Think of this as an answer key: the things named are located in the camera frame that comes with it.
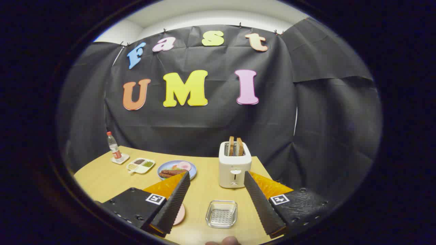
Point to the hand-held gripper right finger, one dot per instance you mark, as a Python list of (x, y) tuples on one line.
[(264, 207)]

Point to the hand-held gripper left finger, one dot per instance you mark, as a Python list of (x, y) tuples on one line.
[(173, 204)]

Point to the pink plate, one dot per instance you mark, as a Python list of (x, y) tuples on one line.
[(180, 215)]

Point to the short brown meat strip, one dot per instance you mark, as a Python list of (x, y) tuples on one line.
[(165, 175)]

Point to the long brown meat strip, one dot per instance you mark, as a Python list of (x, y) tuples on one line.
[(175, 171)]

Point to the blue plate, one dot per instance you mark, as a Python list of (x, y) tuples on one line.
[(192, 173)]

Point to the pink ham slice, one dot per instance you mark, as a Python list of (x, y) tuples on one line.
[(184, 166)]

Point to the white divided condiment tray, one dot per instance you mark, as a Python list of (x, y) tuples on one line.
[(140, 165)]

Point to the white toaster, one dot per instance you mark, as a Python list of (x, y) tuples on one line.
[(235, 163)]

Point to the thick toast slice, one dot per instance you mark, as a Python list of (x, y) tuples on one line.
[(239, 147)]

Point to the white square coaster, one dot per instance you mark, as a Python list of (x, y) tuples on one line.
[(124, 158)]

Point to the clear bottle with red label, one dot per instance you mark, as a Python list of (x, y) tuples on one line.
[(114, 148)]

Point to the black backdrop cloth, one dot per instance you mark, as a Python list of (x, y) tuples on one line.
[(211, 126)]

